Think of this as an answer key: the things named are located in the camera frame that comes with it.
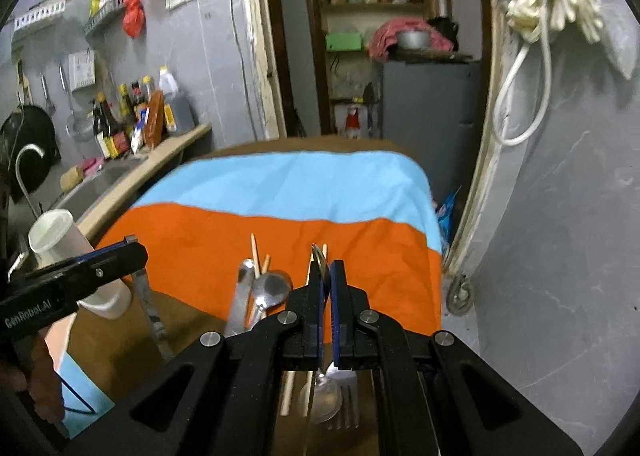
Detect white wall rack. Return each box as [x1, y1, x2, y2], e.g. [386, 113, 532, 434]
[12, 0, 71, 34]

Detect pink red cloth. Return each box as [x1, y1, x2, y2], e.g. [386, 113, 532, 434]
[368, 16, 454, 63]

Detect red plastic bag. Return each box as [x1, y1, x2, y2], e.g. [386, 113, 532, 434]
[122, 0, 145, 39]

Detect orange sauce bottle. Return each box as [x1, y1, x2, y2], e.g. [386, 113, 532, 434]
[143, 90, 164, 150]

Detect striped blue orange brown cloth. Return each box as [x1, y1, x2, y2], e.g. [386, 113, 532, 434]
[54, 136, 445, 456]

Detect white plastic utensil cup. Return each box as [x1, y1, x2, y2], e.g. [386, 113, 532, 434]
[27, 208, 134, 321]

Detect sink faucet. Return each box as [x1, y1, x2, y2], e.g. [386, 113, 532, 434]
[13, 143, 44, 219]

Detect white wall box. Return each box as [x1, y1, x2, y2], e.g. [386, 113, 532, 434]
[67, 49, 96, 92]

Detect green box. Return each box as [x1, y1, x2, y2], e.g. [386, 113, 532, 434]
[326, 31, 362, 52]

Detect white hose loop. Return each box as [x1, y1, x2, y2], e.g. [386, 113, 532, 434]
[491, 0, 554, 148]

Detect large oil jug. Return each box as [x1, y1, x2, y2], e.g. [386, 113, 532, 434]
[160, 66, 195, 135]

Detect silver spoon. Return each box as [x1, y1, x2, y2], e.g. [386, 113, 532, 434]
[297, 372, 343, 424]
[247, 272, 292, 329]

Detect wire wall basket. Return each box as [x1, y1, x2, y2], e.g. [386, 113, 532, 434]
[82, 0, 125, 38]

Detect dark soy sauce bottle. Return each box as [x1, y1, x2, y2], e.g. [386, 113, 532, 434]
[93, 92, 127, 159]

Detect ornate silver fork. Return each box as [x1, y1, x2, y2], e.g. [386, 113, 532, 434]
[310, 244, 362, 432]

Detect grey cabinet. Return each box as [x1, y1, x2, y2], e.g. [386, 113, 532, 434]
[382, 60, 482, 199]

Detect white gloves hanging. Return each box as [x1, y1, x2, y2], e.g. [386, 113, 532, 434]
[506, 0, 604, 44]

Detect person's left hand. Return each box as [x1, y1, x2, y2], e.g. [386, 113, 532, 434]
[1, 332, 65, 424]

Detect red white bottle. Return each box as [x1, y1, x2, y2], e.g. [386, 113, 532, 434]
[345, 105, 361, 140]

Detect mesh strainer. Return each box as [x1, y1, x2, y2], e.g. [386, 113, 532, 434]
[58, 64, 93, 143]

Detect silver table knife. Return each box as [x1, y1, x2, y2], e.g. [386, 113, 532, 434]
[124, 234, 175, 362]

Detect black wok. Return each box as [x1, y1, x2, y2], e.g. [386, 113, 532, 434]
[1, 105, 61, 204]

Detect wooden shelf unit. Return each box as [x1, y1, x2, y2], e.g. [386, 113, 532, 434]
[299, 0, 442, 138]

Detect metal pot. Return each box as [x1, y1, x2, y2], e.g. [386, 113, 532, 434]
[396, 30, 432, 51]

